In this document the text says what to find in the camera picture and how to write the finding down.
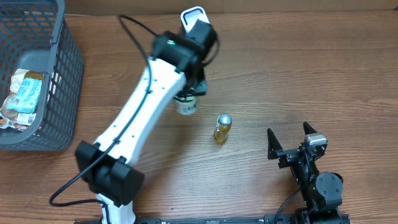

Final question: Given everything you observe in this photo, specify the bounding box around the teal tissue pack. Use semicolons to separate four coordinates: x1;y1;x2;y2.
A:
174;96;198;115

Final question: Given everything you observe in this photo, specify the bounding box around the yellow liquid bottle silver cap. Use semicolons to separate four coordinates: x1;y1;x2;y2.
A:
213;113;232;144

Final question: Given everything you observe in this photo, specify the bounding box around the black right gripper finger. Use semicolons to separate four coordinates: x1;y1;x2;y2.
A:
267;128;283;160
303;121;317;135

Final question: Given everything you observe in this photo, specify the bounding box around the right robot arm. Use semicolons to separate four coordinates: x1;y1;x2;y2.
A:
266;122;350;224

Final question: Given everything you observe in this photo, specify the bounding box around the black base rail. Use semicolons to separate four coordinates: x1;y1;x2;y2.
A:
74;215;351;224

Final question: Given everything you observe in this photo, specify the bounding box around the dark grey plastic basket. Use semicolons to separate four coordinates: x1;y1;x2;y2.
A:
1;0;85;151

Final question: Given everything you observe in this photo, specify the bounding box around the white barcode scanner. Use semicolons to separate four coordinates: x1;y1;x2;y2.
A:
180;6;210;34

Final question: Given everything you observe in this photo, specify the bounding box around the brown snack bag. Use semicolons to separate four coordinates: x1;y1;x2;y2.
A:
1;68;44;132

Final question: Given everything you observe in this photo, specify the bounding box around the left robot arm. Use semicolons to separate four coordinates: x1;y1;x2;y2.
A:
75;19;219;223

